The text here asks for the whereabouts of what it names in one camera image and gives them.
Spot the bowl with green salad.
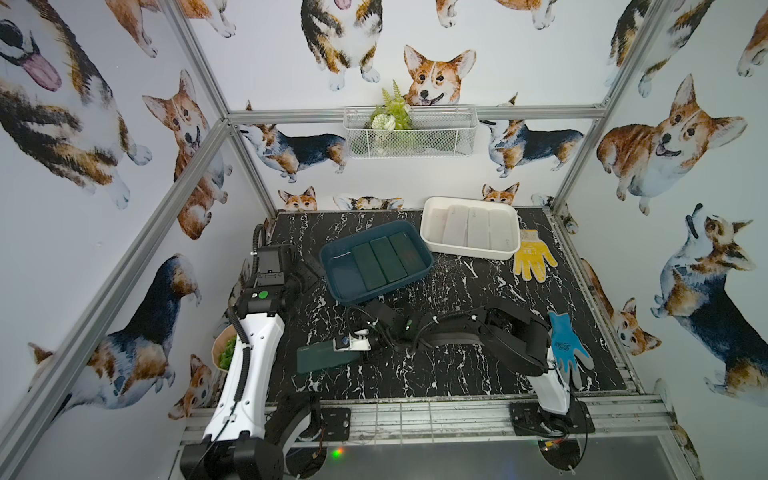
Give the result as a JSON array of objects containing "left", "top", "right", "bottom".
[{"left": 211, "top": 325, "right": 238, "bottom": 372}]

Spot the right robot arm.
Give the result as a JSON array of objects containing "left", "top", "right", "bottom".
[{"left": 333, "top": 300, "right": 571, "bottom": 416}]

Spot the dark green pencil case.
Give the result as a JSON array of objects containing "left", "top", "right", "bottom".
[
  {"left": 351, "top": 243, "right": 387, "bottom": 291},
  {"left": 296, "top": 341, "right": 361, "bottom": 374},
  {"left": 389, "top": 232, "right": 426, "bottom": 275},
  {"left": 370, "top": 237, "right": 407, "bottom": 283}
]

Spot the white plastic storage box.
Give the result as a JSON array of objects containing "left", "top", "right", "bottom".
[{"left": 420, "top": 196, "right": 521, "bottom": 261}]

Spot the white wire wall basket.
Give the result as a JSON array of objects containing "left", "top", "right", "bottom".
[{"left": 343, "top": 106, "right": 479, "bottom": 159}]

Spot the artificial fern plant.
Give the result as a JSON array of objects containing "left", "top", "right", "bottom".
[{"left": 368, "top": 81, "right": 415, "bottom": 154}]

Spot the teal plastic storage box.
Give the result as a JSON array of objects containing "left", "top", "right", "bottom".
[{"left": 320, "top": 220, "right": 434, "bottom": 306}]

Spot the blue grey work glove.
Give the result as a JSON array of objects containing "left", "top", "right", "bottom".
[{"left": 548, "top": 311, "right": 594, "bottom": 391}]

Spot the dark green pencil case front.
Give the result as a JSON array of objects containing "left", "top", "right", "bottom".
[{"left": 351, "top": 243, "right": 387, "bottom": 291}]

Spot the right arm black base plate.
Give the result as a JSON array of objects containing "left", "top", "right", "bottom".
[{"left": 508, "top": 398, "right": 595, "bottom": 439}]

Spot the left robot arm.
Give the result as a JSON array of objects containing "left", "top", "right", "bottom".
[{"left": 179, "top": 244, "right": 320, "bottom": 479}]

